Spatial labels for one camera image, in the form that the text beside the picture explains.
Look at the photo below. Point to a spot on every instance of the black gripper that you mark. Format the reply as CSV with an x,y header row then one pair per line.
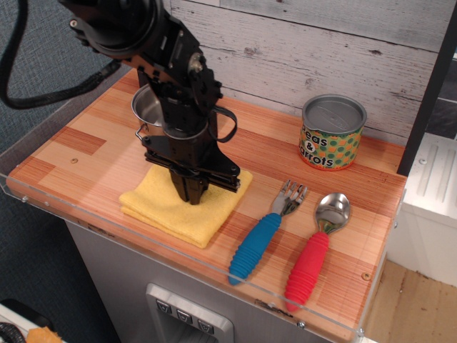
x,y
194,163

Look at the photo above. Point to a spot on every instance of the yellow rag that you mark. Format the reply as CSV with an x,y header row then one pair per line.
x,y
155,202

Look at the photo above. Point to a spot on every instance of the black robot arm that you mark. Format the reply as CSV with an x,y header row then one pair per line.
x,y
144,36

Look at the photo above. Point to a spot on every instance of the grey toy fridge cabinet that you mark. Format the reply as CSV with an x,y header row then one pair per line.
x,y
121,274

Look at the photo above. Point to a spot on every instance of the silver dispenser button panel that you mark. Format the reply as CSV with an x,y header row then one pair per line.
x,y
177,319

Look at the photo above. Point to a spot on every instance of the peas and carrots can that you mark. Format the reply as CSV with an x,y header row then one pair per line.
x,y
331,131

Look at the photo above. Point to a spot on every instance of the orange cloth at corner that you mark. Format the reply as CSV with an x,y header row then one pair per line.
x,y
42,335

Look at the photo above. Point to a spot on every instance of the white toy sink unit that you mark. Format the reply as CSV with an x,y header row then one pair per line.
x,y
423,238

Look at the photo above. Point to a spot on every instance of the blue handled fork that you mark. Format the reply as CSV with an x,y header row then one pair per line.
x,y
249,253

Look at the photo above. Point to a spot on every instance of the steel pot with handles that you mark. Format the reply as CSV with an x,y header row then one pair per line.
x,y
147,109

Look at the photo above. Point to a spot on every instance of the red handled spoon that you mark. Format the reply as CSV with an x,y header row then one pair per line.
x,y
331,215

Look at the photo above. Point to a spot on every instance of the clear acrylic guard rail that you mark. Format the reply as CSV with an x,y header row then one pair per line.
x,y
76,164

